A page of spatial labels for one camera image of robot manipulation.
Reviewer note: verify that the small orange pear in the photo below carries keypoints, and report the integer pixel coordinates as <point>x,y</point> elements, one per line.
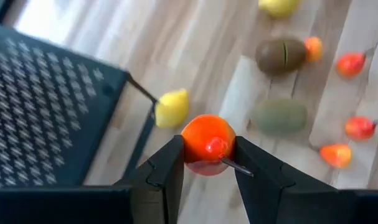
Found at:
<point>313,49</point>
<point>335,155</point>

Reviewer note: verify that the brown kiwi fruit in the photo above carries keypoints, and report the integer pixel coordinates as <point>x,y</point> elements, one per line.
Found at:
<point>279,56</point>

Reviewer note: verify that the black perforated metal stand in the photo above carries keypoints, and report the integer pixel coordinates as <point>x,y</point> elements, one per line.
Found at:
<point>36,109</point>

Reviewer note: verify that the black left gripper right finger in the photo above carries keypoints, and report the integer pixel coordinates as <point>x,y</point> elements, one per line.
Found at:
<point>285,202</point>

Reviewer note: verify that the small orange round fruit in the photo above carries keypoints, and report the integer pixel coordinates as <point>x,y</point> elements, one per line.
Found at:
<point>207,137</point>

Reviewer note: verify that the green kiwi fruit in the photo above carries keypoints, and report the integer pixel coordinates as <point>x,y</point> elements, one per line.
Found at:
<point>279,117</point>

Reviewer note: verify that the yellow lemon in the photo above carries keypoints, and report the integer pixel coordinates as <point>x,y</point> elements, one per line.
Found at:
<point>171,109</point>
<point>279,7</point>

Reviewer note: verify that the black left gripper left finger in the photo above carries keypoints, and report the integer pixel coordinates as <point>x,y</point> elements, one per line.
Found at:
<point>145,202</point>

